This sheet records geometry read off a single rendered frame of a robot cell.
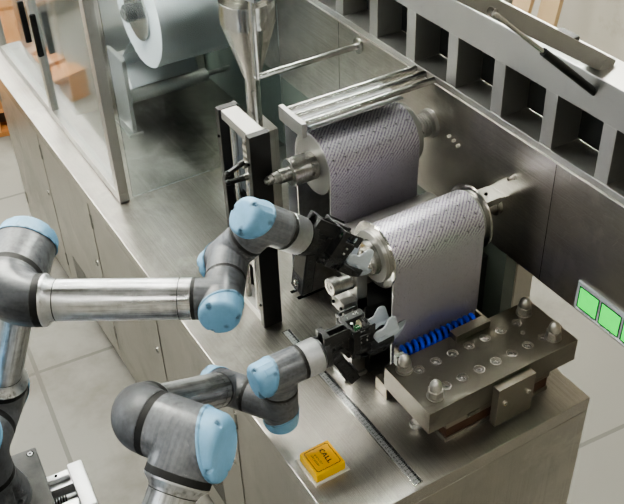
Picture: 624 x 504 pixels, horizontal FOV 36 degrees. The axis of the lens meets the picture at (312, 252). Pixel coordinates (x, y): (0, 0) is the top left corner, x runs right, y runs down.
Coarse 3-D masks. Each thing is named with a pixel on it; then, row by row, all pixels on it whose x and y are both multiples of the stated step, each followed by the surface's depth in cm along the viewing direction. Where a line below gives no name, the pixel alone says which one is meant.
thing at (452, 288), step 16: (464, 256) 202; (480, 256) 205; (432, 272) 199; (448, 272) 202; (464, 272) 205; (480, 272) 208; (400, 288) 196; (416, 288) 199; (432, 288) 202; (448, 288) 205; (464, 288) 208; (400, 304) 199; (416, 304) 202; (432, 304) 205; (448, 304) 208; (464, 304) 211; (400, 320) 202; (416, 320) 205; (432, 320) 208; (448, 320) 211; (400, 336) 205; (416, 336) 208
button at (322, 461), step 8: (312, 448) 198; (320, 448) 198; (328, 448) 198; (304, 456) 196; (312, 456) 196; (320, 456) 196; (328, 456) 196; (336, 456) 196; (304, 464) 197; (312, 464) 195; (320, 464) 195; (328, 464) 195; (336, 464) 195; (344, 464) 195; (312, 472) 194; (320, 472) 193; (328, 472) 194; (336, 472) 195; (320, 480) 194
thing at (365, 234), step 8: (480, 208) 200; (360, 232) 196; (368, 232) 193; (376, 240) 191; (376, 248) 192; (384, 248) 191; (384, 256) 190; (384, 264) 191; (384, 272) 193; (376, 280) 197; (384, 280) 194
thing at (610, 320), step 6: (600, 312) 189; (606, 312) 188; (612, 312) 186; (600, 318) 190; (606, 318) 188; (612, 318) 187; (618, 318) 185; (606, 324) 189; (612, 324) 188; (618, 324) 186; (612, 330) 188
